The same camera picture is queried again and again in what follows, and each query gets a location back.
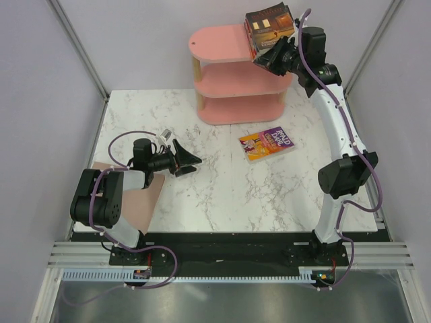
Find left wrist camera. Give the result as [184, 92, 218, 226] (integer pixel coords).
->
[158, 129, 172, 145]

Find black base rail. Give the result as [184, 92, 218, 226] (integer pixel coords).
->
[109, 232, 349, 276]

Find white slotted cable duct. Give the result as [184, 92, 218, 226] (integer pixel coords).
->
[62, 268, 334, 283]

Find Roald Dahl Charlie book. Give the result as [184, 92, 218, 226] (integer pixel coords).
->
[238, 127, 296, 163]

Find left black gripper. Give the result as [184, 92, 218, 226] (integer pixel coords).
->
[147, 139, 201, 177]

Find pink paper file sheet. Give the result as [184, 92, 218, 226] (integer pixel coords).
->
[72, 161, 166, 236]

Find pink three-tier shelf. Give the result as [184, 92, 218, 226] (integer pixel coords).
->
[189, 24, 293, 125]

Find blue Nineteen Eighty-Four book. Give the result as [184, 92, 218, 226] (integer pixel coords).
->
[244, 19, 269, 60]

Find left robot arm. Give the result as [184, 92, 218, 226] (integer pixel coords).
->
[70, 139, 202, 264]

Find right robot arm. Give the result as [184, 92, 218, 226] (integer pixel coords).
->
[255, 27, 378, 265]

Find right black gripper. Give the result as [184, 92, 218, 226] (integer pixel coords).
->
[253, 35, 305, 77]

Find brown Edward Tulane book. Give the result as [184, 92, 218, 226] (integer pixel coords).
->
[245, 2, 296, 49]

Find red 13-Storey Treehouse book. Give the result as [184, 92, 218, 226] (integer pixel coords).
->
[244, 20, 256, 61]

